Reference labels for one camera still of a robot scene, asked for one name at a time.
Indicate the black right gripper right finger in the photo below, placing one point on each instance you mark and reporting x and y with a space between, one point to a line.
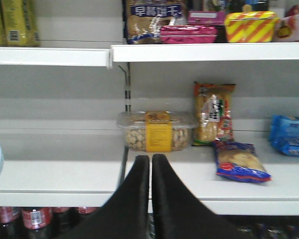
178 214

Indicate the yellow orange striped box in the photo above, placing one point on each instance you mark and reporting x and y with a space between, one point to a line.
250 27

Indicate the orange rice cracker bag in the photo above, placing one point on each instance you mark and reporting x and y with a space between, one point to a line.
212 109

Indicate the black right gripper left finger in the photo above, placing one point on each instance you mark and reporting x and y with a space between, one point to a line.
125 214

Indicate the clear tub of biscuits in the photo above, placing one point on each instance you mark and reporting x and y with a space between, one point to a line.
157 131

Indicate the white drink shelving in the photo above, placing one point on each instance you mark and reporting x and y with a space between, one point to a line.
73 120

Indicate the cola bottles group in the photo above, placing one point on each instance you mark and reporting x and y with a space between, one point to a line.
40 222

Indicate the pink snack pack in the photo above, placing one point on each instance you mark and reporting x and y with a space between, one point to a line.
187 34

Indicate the light blue snack bag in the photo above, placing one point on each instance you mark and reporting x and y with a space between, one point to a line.
284 134

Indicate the blue breakfast biscuit bag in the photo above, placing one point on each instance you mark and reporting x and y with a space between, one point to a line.
144 18

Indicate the blue red snack bag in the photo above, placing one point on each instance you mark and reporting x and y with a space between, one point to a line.
238 162

